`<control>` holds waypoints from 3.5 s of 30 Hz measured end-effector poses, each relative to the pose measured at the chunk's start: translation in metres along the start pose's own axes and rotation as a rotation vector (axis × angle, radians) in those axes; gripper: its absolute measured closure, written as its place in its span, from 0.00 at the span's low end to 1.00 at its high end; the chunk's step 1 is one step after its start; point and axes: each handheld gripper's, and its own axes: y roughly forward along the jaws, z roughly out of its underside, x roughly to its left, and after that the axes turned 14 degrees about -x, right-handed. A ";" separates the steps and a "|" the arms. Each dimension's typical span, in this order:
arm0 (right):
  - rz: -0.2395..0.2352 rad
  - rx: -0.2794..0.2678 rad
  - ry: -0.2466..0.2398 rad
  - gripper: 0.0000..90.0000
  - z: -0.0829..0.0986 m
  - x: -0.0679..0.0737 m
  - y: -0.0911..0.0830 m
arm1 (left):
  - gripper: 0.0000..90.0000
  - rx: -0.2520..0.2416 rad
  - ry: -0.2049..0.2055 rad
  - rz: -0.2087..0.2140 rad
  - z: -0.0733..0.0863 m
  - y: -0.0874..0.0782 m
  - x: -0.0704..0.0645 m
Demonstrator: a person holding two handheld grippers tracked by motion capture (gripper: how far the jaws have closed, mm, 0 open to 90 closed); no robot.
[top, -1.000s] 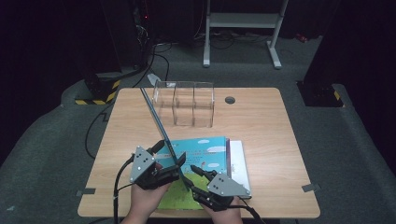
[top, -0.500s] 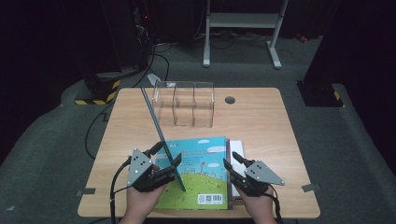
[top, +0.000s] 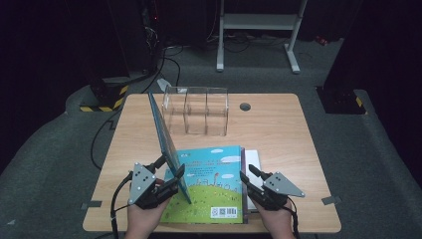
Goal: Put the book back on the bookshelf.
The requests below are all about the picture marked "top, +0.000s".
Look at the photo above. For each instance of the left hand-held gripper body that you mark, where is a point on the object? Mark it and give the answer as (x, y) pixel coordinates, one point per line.
(142, 186)

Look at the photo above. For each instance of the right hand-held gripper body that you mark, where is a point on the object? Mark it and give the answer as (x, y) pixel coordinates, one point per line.
(278, 189)

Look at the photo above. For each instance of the thick white book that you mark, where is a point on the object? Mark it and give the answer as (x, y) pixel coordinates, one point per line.
(253, 159)

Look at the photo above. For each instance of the thin blue picture book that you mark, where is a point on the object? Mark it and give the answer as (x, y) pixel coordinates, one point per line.
(164, 132)

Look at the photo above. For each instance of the colourful hardcover picture book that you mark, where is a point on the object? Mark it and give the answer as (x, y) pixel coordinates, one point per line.
(212, 179)

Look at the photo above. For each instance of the clear acrylic book rack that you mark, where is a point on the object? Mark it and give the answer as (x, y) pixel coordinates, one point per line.
(199, 113)

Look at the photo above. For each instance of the person's right hand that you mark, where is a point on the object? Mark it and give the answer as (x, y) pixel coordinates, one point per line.
(278, 224)

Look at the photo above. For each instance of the person's left hand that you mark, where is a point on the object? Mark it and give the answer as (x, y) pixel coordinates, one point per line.
(142, 222)

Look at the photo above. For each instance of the grey tape piece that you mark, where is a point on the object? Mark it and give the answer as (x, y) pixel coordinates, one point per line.
(91, 204)
(331, 200)

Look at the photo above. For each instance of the round table grommet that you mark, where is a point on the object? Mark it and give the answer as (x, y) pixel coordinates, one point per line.
(245, 107)

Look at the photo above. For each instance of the black base with hazard stripes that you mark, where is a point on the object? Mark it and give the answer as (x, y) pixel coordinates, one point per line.
(106, 96)
(341, 101)

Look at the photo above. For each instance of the black equipment tower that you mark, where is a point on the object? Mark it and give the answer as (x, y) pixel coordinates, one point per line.
(152, 33)

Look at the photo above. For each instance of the small red object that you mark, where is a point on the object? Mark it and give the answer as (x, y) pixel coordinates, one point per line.
(321, 40)

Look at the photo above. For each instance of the white metal stand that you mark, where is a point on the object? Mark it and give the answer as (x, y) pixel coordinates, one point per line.
(258, 21)

